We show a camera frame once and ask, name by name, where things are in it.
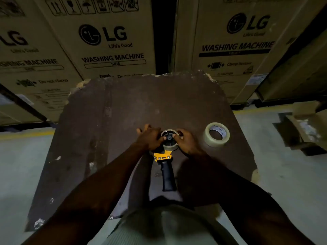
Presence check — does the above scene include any pale green ribbed shirt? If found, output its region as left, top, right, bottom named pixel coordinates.
left=102, top=204, right=239, bottom=245

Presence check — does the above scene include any person's left forearm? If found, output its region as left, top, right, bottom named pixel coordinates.
left=21, top=143, right=154, bottom=245

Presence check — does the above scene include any clear tape roll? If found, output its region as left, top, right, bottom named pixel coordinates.
left=203, top=122, right=230, bottom=148

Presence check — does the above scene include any yellow black tape dispenser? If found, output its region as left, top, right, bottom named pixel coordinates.
left=149, top=129, right=181, bottom=192

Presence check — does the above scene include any person's right forearm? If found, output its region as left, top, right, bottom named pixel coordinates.
left=189, top=150, right=316, bottom=245

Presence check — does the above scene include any stack of large cardboard boxes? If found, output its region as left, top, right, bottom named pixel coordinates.
left=0, top=0, right=327, bottom=127

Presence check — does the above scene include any person's right hand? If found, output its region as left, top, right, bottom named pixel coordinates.
left=172, top=129, right=205, bottom=157

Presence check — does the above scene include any person's left hand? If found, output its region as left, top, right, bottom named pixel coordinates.
left=136, top=124, right=167, bottom=151

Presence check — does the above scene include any dark wooden pallet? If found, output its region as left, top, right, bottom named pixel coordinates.
left=230, top=99, right=327, bottom=110
left=0, top=121, right=58, bottom=132

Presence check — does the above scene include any small open cardboard box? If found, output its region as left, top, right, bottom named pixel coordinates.
left=273, top=100, right=327, bottom=156

